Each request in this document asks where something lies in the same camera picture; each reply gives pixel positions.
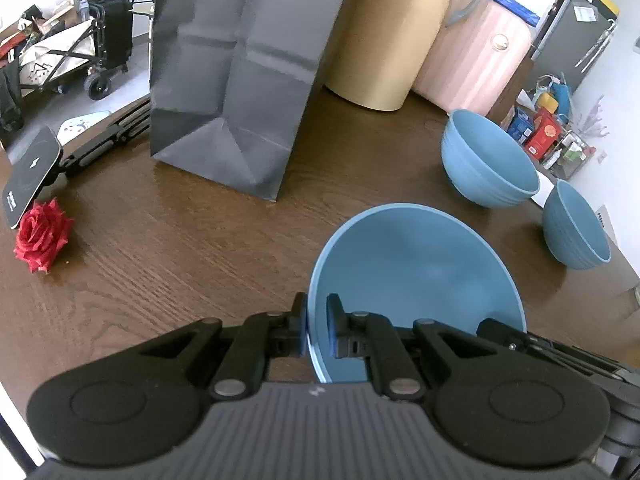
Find white printed tin box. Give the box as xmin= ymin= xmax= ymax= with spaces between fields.
xmin=59 ymin=111 xmax=112 ymax=143

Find white paper napkin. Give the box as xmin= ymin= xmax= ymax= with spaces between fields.
xmin=530 ymin=180 xmax=556 ymax=208

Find red box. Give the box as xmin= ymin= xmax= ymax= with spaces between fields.
xmin=525 ymin=110 xmax=561 ymax=161

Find black flat holder plate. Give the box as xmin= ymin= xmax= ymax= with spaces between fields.
xmin=0 ymin=126 xmax=65 ymax=231

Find grey refrigerator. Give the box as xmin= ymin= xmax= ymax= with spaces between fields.
xmin=530 ymin=0 xmax=618 ymax=92

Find pink ribbed case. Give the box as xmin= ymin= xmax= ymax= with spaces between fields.
xmin=411 ymin=0 xmax=533 ymax=117

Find yellow jug with grey handle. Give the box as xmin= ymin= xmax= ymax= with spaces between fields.
xmin=324 ymin=0 xmax=488 ymax=112

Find large blue bowl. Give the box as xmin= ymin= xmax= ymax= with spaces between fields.
xmin=441 ymin=109 xmax=542 ymax=209

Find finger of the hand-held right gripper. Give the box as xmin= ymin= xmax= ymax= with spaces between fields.
xmin=477 ymin=317 xmax=626 ymax=380

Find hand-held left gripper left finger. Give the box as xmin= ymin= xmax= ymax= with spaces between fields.
xmin=127 ymin=292 xmax=308 ymax=401

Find small blue bowl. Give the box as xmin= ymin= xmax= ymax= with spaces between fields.
xmin=307 ymin=203 xmax=527 ymax=385
xmin=542 ymin=179 xmax=612 ymax=271

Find blue box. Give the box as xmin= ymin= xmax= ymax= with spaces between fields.
xmin=507 ymin=110 xmax=533 ymax=142

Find red artificial rose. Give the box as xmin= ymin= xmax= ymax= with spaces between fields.
xmin=14 ymin=197 xmax=75 ymax=275

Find grey paper bag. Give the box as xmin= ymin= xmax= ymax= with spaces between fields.
xmin=149 ymin=0 xmax=373 ymax=204

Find blue bag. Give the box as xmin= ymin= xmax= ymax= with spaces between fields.
xmin=550 ymin=80 xmax=573 ymax=116

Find beige folding wagon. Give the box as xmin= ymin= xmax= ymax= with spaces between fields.
xmin=17 ymin=17 xmax=101 ymax=93

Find metal wire rack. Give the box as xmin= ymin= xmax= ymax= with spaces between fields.
xmin=545 ymin=127 xmax=596 ymax=181

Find black folded tripod legs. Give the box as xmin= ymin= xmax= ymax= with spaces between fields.
xmin=59 ymin=97 xmax=153 ymax=178

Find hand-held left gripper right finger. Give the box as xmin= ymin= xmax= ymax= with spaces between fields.
xmin=325 ymin=294 xmax=526 ymax=402

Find white decorative branches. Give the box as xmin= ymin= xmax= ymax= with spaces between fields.
xmin=575 ymin=102 xmax=611 ymax=138

